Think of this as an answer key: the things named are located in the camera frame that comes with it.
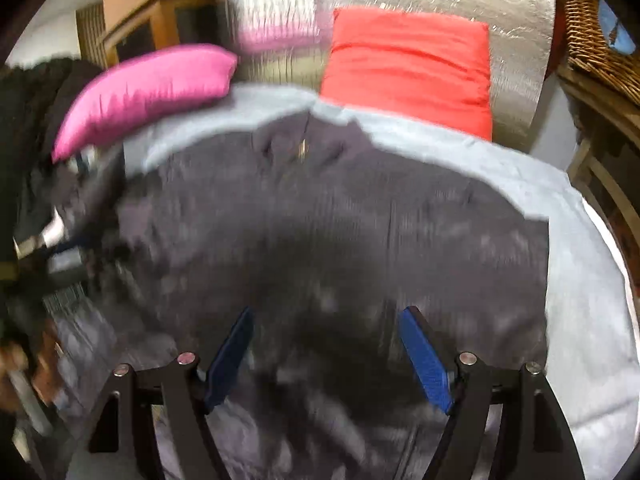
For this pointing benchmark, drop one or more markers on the light blue cloth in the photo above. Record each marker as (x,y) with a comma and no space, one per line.
(617,30)

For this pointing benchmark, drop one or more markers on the black puffer jacket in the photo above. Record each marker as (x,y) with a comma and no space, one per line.
(30,110)

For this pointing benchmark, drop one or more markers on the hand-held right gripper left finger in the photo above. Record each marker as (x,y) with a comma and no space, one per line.
(230,360)

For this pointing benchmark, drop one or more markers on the pink pillow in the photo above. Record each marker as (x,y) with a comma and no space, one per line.
(150,90)

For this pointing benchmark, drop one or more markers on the silver foil insulation panel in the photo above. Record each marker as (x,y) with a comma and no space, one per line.
(515,35)

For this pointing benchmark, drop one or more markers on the white duvet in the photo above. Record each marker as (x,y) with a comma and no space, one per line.
(612,240)

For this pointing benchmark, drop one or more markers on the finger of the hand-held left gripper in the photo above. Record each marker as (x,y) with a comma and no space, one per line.
(87,160)
(50,234)

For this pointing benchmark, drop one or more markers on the wicker basket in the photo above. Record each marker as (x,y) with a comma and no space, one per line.
(585,35)

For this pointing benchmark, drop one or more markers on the red pillow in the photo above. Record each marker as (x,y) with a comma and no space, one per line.
(410,65)

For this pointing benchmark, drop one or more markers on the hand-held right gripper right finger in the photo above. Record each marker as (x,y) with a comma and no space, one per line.
(425,360)

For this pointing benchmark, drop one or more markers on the grey bed sheet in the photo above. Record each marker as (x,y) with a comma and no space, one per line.
(575,285)

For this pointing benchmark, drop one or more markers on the dark zip-up jacket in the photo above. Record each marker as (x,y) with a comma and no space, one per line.
(325,220)

